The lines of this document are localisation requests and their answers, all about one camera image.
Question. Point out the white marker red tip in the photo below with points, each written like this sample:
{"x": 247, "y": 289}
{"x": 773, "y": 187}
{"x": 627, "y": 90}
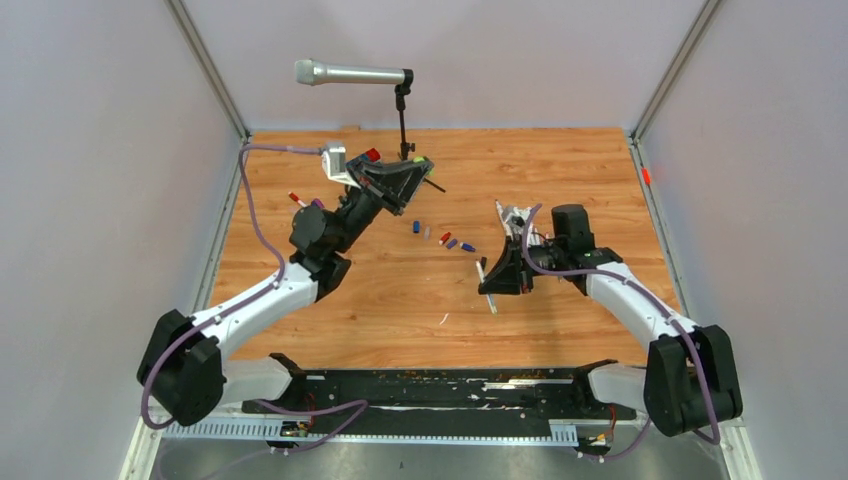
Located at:
{"x": 297, "y": 199}

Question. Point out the silver microphone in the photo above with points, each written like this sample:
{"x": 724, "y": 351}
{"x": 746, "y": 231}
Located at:
{"x": 314, "y": 73}

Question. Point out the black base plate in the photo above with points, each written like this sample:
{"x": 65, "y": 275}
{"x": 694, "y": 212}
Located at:
{"x": 463, "y": 404}

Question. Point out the black tripod microphone stand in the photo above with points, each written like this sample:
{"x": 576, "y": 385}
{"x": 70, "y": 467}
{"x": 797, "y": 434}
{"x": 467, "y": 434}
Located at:
{"x": 401, "y": 91}

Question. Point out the blue red toy train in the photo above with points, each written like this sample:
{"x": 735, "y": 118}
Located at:
{"x": 372, "y": 155}

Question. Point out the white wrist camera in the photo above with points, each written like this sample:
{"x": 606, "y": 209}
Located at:
{"x": 334, "y": 164}
{"x": 517, "y": 218}

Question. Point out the aluminium frame rail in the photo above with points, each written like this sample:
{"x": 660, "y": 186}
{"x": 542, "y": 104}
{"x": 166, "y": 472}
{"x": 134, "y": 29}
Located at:
{"x": 250, "y": 440}

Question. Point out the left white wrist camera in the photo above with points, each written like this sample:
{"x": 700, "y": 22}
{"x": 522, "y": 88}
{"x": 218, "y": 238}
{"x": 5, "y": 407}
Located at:
{"x": 334, "y": 164}

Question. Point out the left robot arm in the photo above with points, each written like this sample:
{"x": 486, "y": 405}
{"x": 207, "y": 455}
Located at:
{"x": 187, "y": 370}

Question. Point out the white marker blue end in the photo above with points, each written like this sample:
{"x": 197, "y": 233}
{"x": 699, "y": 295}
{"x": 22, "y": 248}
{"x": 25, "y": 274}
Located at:
{"x": 501, "y": 212}

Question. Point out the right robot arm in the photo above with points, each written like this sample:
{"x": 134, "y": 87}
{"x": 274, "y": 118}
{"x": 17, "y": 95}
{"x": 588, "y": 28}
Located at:
{"x": 689, "y": 383}

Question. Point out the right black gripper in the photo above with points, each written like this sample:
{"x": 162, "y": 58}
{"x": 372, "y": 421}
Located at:
{"x": 507, "y": 275}

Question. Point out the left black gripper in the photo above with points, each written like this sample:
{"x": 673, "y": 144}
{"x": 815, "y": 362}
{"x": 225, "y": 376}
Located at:
{"x": 393, "y": 186}

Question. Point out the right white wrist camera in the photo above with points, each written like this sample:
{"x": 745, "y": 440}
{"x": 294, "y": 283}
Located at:
{"x": 517, "y": 218}

